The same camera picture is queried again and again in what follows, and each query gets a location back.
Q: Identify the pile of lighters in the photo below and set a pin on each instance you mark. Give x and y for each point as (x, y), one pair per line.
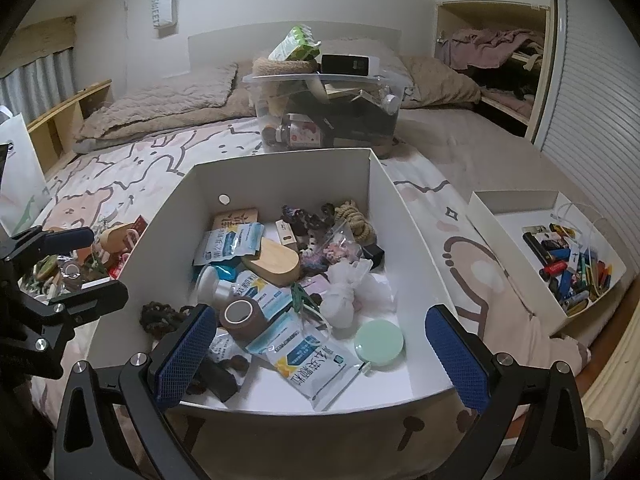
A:
(565, 270)

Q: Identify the small wooden plaque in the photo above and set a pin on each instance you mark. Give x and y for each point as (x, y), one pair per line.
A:
(235, 220)

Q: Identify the brown crochet scrunchie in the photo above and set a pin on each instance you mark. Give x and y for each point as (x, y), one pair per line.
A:
(162, 317)

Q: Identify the white mesh pouch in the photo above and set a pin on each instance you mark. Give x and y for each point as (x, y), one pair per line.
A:
(345, 295)

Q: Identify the beige printed valance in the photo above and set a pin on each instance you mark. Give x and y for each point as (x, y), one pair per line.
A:
(50, 35)

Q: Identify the brown wooden comb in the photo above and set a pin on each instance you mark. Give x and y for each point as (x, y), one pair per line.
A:
(112, 240)

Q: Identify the clear plastic storage bin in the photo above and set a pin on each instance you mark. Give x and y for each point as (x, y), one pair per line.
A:
(350, 120)

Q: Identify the taupe bed sheet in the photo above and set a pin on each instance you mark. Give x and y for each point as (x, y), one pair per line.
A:
(490, 150)

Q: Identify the pile of dark hair clips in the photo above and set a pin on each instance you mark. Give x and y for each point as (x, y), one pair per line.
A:
(305, 220)

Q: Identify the white hanging paper bag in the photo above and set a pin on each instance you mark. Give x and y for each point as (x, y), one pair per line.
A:
(165, 10)

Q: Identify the white slatted closet door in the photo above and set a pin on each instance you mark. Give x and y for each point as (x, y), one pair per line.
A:
(600, 110)

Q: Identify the beige fleece blanket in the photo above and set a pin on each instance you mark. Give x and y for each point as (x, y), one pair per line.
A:
(440, 80)

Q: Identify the grey quilted pillow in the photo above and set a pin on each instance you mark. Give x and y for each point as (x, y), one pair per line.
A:
(165, 95)

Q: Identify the white tote bag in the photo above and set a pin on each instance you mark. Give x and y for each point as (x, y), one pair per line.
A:
(20, 170)

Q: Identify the pile of clothes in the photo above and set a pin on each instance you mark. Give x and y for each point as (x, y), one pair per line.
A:
(480, 45)

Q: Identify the round wooden lid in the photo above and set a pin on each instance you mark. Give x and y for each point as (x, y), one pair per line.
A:
(272, 262)

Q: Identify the small white box with lighters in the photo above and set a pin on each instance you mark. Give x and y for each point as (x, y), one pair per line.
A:
(505, 230)

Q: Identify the green snack packet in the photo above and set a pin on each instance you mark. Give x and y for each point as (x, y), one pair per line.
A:
(295, 45)

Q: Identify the green clothespin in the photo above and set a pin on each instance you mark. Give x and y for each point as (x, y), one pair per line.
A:
(302, 296)

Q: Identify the printed bunny blanket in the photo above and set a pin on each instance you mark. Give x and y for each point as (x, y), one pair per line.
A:
(450, 200)

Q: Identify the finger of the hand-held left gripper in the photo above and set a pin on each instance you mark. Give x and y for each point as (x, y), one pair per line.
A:
(70, 240)
(95, 297)

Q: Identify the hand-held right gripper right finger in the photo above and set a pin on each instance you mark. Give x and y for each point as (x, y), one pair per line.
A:
(455, 355)

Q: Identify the glass bottle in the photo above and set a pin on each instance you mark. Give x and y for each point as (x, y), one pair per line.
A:
(300, 132)

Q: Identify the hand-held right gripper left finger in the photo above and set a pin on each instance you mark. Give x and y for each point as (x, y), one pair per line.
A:
(182, 355)

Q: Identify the black rectangular box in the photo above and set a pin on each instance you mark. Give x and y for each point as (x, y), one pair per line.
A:
(345, 65)

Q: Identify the pink bead bag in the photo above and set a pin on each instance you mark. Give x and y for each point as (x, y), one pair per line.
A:
(337, 247)

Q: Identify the white shoe box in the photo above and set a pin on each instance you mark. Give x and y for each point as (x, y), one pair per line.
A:
(300, 175)

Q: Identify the beige fluffy cloth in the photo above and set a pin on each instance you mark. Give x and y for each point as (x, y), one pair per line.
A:
(285, 67)

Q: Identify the wooden bedside shelf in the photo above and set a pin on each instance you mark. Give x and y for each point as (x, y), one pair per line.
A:
(55, 120)

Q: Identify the brown bandage roll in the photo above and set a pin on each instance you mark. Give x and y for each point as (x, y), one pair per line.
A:
(239, 312)

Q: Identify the mint green tape measure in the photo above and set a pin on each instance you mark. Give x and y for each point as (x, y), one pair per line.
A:
(379, 342)

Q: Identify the small black cube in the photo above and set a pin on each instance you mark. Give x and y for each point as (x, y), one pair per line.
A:
(372, 256)

